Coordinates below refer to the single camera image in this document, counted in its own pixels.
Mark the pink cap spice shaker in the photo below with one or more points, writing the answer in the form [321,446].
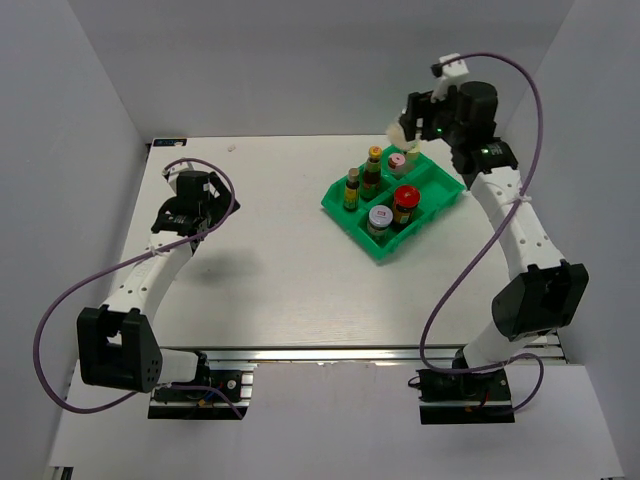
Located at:
[396,165]

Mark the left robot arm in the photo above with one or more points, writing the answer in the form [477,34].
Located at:
[116,343]

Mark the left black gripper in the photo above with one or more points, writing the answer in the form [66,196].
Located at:
[222,203]

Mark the blue label sticker left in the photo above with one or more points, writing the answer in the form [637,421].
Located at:
[169,142]

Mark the green four-compartment plastic tray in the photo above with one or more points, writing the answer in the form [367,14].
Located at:
[389,198]

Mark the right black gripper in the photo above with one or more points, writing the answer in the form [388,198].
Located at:
[421,106]

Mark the green label sauce bottle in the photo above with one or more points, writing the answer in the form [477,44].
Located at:
[371,174]

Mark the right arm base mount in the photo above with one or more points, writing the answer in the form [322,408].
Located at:
[467,399]

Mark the aluminium table front rail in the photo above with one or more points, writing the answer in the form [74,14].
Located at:
[549,352]

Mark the yellow cap spice shaker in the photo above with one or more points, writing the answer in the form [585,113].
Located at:
[412,157]

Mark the clear glass jar white powder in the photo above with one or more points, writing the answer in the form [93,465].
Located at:
[396,136]

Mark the red lid sauce jar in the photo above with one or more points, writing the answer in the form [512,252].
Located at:
[406,198]

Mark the small yellow label bottle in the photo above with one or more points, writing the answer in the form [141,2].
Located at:
[351,190]

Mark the silver lid spice jar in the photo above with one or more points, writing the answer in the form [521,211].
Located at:
[378,222]

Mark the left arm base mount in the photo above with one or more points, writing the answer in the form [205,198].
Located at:
[215,394]

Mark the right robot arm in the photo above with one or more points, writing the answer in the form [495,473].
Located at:
[544,289]

